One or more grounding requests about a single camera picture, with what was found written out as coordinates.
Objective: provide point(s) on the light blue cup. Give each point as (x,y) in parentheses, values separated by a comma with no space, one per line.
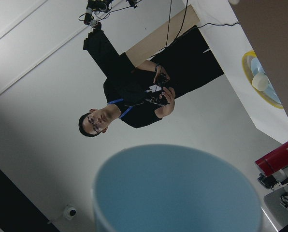
(171,188)

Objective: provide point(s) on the standing man in black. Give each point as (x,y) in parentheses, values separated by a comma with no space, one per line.
(140,95)

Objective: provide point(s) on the wooden board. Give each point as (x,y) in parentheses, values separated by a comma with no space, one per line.
(163,36)

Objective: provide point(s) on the yellow bowl with blue plate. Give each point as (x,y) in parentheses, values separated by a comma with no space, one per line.
(259,80)

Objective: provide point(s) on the red bottle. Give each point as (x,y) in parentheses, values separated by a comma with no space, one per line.
(274,160)

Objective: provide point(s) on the white dome security camera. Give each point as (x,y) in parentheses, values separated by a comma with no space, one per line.
(69,212)

